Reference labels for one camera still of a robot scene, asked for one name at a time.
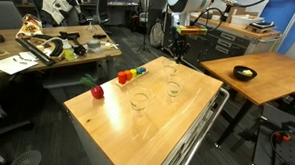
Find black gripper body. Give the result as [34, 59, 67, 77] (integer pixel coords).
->
[172, 33, 191, 52]

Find clear plastic cup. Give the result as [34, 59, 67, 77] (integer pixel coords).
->
[161, 57, 183, 78]
[127, 86, 154, 113]
[165, 78, 185, 98]

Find white floor fan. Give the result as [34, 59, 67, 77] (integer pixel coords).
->
[148, 19, 165, 49]

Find black drawer cabinet wooden top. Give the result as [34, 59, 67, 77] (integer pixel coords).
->
[161, 11, 283, 74]

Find black tripod stand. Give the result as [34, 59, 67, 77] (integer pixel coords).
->
[137, 0, 154, 54]

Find yellow toy block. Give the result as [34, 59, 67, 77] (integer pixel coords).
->
[129, 68, 138, 79]

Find orange toy block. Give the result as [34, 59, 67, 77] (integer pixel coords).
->
[123, 69, 133, 82]

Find black upright device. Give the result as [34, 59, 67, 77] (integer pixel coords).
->
[222, 3, 240, 23]

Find black bowl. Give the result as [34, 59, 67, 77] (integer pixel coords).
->
[233, 64, 258, 82]

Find red toy block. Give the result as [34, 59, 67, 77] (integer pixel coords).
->
[116, 70, 128, 86]

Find pale yellow food piece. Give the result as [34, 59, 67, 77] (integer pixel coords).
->
[237, 68, 254, 78]

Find white plastic tub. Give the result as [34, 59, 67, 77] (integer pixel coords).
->
[230, 14, 266, 28]

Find brown cardboard box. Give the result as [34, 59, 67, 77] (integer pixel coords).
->
[229, 5, 260, 19]

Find small black remote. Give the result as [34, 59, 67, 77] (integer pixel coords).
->
[92, 33, 108, 41]

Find dark tablet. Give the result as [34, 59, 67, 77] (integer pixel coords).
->
[249, 20, 275, 30]

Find wooden board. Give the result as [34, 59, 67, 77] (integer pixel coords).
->
[245, 24, 282, 36]

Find grey tape roll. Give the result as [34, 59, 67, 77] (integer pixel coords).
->
[87, 39, 103, 52]

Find black office chair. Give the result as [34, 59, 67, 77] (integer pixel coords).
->
[89, 0, 113, 28]

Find long wooden desk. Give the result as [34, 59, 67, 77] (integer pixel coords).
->
[0, 20, 124, 92]

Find wooden table black legs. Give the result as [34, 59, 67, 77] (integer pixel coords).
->
[197, 49, 295, 152]

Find black clamp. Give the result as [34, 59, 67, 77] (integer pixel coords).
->
[73, 43, 89, 57]

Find yellow liquid bottle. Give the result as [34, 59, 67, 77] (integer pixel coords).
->
[61, 38, 78, 61]

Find black power tool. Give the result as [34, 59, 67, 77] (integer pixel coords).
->
[58, 31, 82, 42]

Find wooden top steel tool cart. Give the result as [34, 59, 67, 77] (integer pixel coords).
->
[61, 52, 232, 165]

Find white black jacket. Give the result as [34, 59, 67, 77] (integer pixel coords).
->
[40, 0, 82, 26]

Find long black bar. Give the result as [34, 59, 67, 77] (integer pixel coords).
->
[14, 38, 58, 68]

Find small white paper note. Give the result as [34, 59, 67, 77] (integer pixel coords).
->
[17, 51, 40, 63]

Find printed snack bag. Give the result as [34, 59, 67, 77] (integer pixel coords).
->
[14, 13, 44, 41]

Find white paper sheet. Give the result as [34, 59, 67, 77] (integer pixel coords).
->
[0, 54, 40, 77]

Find grey padded chair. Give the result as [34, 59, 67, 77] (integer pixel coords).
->
[0, 0, 25, 33]

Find grey chair base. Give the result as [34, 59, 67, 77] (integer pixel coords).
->
[0, 92, 35, 165]

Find round grey floor grille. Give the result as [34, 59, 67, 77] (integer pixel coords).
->
[11, 149, 42, 165]

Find camera box with coloured tape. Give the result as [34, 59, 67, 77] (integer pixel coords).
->
[175, 24, 209, 37]

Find black curved hose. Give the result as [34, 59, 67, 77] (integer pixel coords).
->
[48, 37, 65, 59]

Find orange cable clip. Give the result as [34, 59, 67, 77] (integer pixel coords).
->
[273, 131, 292, 143]

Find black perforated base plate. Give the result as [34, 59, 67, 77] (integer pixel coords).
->
[252, 103, 295, 165]

